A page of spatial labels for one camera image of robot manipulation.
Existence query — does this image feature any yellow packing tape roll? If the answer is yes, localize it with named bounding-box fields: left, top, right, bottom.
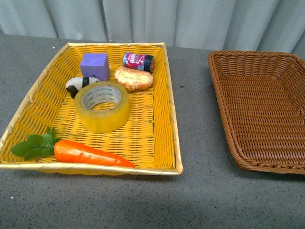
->
left=74, top=81, right=130, bottom=133

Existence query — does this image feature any yellow woven basket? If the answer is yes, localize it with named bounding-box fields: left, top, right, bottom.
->
left=0, top=42, right=183, bottom=176

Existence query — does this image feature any brown wicker basket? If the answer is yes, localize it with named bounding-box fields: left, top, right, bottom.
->
left=208, top=51, right=305, bottom=174

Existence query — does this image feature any toy bread loaf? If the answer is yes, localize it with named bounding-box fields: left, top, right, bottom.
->
left=114, top=67, right=153, bottom=91

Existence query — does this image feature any pink labelled small bottle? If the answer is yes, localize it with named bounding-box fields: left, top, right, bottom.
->
left=122, top=52, right=155, bottom=73

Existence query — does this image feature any purple foam cube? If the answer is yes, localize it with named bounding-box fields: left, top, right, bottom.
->
left=80, top=53, right=110, bottom=81

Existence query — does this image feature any small panda toy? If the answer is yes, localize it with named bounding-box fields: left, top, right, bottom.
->
left=65, top=77, right=100, bottom=99

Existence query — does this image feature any orange toy carrot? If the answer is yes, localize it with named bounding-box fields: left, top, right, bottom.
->
left=11, top=127, right=135, bottom=168

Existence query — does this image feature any grey curtain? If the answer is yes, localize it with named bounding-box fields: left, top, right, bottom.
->
left=0, top=0, right=305, bottom=57

